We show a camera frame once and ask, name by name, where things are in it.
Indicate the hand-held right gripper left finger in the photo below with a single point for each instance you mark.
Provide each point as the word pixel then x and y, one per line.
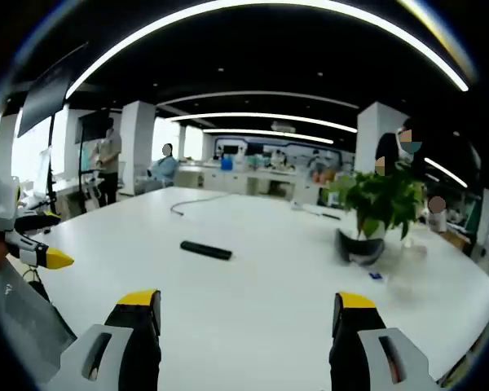
pixel 138 338

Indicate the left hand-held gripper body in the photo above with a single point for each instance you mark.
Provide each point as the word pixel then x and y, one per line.
pixel 2 203

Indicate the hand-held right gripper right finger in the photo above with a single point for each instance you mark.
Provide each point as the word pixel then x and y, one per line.
pixel 354 338

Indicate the black remote control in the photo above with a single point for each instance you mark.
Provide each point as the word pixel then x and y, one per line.
pixel 205 250

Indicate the black stand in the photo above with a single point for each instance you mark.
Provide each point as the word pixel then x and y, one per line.
pixel 52 163

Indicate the grey mesh chair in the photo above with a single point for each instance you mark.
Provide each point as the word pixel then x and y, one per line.
pixel 20 317

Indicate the small blue card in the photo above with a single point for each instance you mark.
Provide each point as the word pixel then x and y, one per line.
pixel 376 275

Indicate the black headset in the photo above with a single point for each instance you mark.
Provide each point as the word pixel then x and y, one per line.
pixel 364 249

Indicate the white plant pot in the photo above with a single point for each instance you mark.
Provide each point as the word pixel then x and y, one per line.
pixel 375 233

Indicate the black screen on stand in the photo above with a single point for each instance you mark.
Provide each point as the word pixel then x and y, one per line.
pixel 90 127

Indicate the black hanging board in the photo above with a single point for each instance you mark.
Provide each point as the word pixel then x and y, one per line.
pixel 45 102

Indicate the green potted plant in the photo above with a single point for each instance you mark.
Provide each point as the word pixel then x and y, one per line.
pixel 383 199

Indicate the white cabinet counter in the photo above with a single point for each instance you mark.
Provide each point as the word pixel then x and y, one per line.
pixel 228 181

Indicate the blue box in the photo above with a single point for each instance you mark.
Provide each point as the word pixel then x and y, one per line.
pixel 227 163

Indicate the long ceiling light strip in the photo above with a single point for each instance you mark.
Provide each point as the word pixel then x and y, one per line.
pixel 269 133
pixel 461 83
pixel 265 117

